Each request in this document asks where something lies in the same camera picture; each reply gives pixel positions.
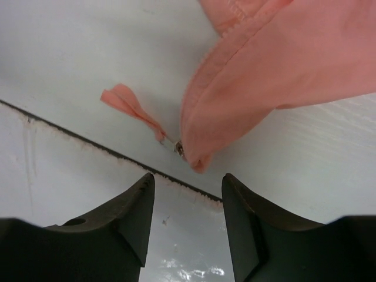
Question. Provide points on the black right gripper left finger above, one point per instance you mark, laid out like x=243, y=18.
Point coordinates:
x=108, y=243

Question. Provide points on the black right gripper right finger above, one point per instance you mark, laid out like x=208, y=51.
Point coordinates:
x=269, y=243

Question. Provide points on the metal zipper pull pink tab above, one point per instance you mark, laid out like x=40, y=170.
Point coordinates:
x=122, y=98

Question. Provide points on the salmon pink hooded jacket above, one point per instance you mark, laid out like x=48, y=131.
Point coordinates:
x=274, y=55

